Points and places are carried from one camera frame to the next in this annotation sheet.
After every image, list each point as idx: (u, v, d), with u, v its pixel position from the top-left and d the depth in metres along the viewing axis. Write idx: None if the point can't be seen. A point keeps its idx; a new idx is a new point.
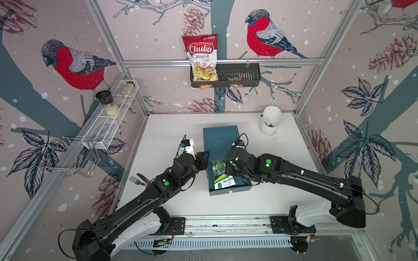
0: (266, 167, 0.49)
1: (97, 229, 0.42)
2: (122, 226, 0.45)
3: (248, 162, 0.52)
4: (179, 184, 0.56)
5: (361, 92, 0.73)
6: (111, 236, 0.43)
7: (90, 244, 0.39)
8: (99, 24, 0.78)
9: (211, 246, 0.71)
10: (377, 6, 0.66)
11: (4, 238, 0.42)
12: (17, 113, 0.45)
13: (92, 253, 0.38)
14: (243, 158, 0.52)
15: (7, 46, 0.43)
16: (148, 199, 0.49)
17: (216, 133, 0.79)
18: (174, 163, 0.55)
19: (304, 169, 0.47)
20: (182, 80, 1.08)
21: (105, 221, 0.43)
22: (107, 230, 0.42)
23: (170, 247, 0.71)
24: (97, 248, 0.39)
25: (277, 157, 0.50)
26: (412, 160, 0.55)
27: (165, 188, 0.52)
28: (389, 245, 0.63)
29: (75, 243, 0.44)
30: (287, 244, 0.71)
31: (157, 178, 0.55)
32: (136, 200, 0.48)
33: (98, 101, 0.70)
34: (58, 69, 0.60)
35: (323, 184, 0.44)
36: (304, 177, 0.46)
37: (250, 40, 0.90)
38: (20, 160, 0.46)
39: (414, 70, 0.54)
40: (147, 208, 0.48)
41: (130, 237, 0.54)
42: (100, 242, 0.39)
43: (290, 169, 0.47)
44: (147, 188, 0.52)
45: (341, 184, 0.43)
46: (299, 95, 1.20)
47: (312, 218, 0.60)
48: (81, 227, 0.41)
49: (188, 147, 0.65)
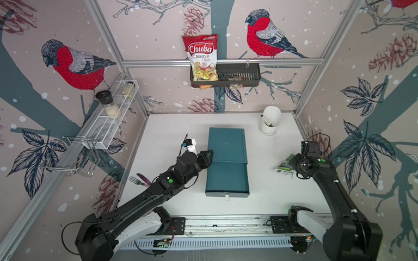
0: (319, 160, 0.58)
1: (103, 223, 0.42)
2: (128, 220, 0.46)
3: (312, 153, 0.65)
4: (182, 182, 0.57)
5: (361, 92, 0.73)
6: (117, 229, 0.43)
7: (97, 237, 0.39)
8: (99, 24, 0.78)
9: (211, 246, 0.71)
10: (377, 6, 0.66)
11: (5, 238, 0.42)
12: (17, 113, 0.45)
13: (98, 245, 0.39)
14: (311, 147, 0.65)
15: (7, 46, 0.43)
16: (153, 195, 0.50)
17: (219, 134, 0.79)
18: (177, 161, 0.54)
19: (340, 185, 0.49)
20: (181, 80, 1.08)
21: (111, 215, 0.43)
22: (114, 223, 0.42)
23: (170, 247, 0.71)
24: (103, 241, 0.39)
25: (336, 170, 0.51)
26: (412, 160, 0.55)
27: (168, 185, 0.54)
28: (389, 245, 0.63)
29: (80, 238, 0.44)
30: (287, 244, 0.71)
31: (160, 176, 0.56)
32: (141, 195, 0.49)
33: (98, 101, 0.70)
34: (58, 69, 0.60)
35: (338, 198, 0.46)
36: (333, 185, 0.49)
37: (250, 40, 0.90)
38: (20, 160, 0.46)
39: (414, 70, 0.54)
40: (152, 204, 0.51)
41: (133, 235, 0.54)
42: (106, 235, 0.40)
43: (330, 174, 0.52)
44: (152, 185, 0.52)
45: (354, 209, 0.43)
46: (299, 95, 1.20)
47: (309, 222, 0.58)
48: (87, 219, 0.42)
49: (189, 146, 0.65)
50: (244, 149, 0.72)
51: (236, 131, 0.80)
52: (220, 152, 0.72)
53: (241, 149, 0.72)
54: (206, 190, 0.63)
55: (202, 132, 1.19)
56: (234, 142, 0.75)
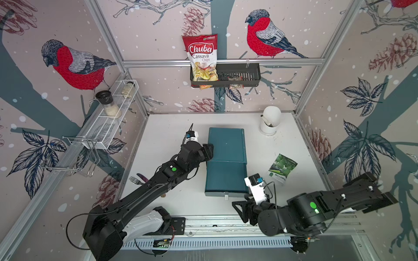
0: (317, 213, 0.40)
1: (110, 213, 0.41)
2: (134, 210, 0.45)
3: (292, 219, 0.38)
4: (185, 169, 0.56)
5: (361, 92, 0.73)
6: (124, 219, 0.43)
7: (105, 227, 0.39)
8: (99, 24, 0.78)
9: (211, 246, 0.71)
10: (377, 6, 0.66)
11: (4, 239, 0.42)
12: (17, 113, 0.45)
13: (107, 235, 0.38)
14: (286, 219, 0.38)
15: (7, 46, 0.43)
16: (158, 183, 0.50)
17: (219, 134, 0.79)
18: (182, 149, 0.56)
19: (343, 192, 0.44)
20: (181, 80, 1.08)
21: (117, 205, 0.43)
22: (121, 213, 0.42)
23: (170, 247, 0.71)
24: (112, 231, 0.39)
25: (313, 193, 0.43)
26: (413, 160, 0.55)
27: (172, 173, 0.53)
28: (389, 245, 0.63)
29: (88, 230, 0.43)
30: (287, 244, 0.71)
31: (164, 165, 0.55)
32: (146, 185, 0.48)
33: (98, 101, 0.70)
34: (58, 69, 0.59)
35: (361, 197, 0.43)
36: (351, 200, 0.42)
37: (250, 40, 0.90)
38: (20, 160, 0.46)
39: (415, 69, 0.54)
40: (157, 193, 0.50)
41: (139, 228, 0.54)
42: (114, 225, 0.39)
43: (336, 203, 0.41)
44: (155, 174, 0.52)
45: (370, 188, 0.45)
46: (299, 95, 1.20)
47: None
48: (93, 211, 0.41)
49: (193, 137, 0.59)
50: (243, 149, 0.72)
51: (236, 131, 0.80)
52: (220, 152, 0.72)
53: (241, 149, 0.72)
54: (207, 190, 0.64)
55: (202, 132, 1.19)
56: (233, 142, 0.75)
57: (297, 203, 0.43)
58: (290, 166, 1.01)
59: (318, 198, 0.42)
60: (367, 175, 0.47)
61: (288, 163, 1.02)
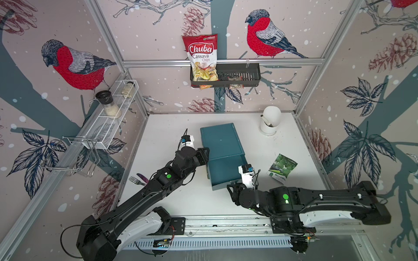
0: (286, 203, 0.47)
1: (103, 224, 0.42)
2: (127, 219, 0.45)
3: (267, 202, 0.48)
4: (181, 176, 0.56)
5: (361, 92, 0.73)
6: (117, 229, 0.43)
7: (97, 238, 0.38)
8: (98, 24, 0.77)
9: (211, 246, 0.71)
10: (377, 6, 0.66)
11: (4, 239, 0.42)
12: (17, 112, 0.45)
13: (99, 246, 0.38)
14: (261, 199, 0.47)
15: (7, 46, 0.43)
16: (152, 192, 0.49)
17: (211, 132, 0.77)
18: (177, 156, 0.56)
19: (321, 192, 0.47)
20: (181, 80, 1.08)
21: (110, 215, 0.43)
22: (114, 223, 0.41)
23: (170, 247, 0.71)
24: (103, 242, 0.38)
25: (291, 188, 0.49)
26: (413, 160, 0.55)
27: (167, 181, 0.52)
28: (389, 245, 0.63)
29: (80, 241, 0.43)
30: (287, 244, 0.71)
31: (158, 172, 0.54)
32: (140, 193, 0.48)
33: (98, 101, 0.70)
34: (58, 69, 0.60)
35: (343, 200, 0.44)
36: (326, 201, 0.45)
37: (250, 40, 0.90)
38: (20, 160, 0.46)
39: (415, 69, 0.54)
40: (151, 200, 0.50)
41: (135, 234, 0.54)
42: (106, 236, 0.39)
43: (310, 200, 0.46)
44: (149, 182, 0.51)
45: (359, 195, 0.44)
46: (299, 95, 1.20)
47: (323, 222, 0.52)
48: (85, 222, 0.41)
49: (188, 142, 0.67)
50: (239, 142, 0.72)
51: (229, 128, 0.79)
52: (215, 150, 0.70)
53: (238, 142, 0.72)
54: (213, 184, 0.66)
55: None
56: (227, 138, 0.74)
57: (276, 192, 0.51)
58: (289, 164, 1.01)
59: (295, 193, 0.48)
60: (363, 184, 0.46)
61: (287, 162, 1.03)
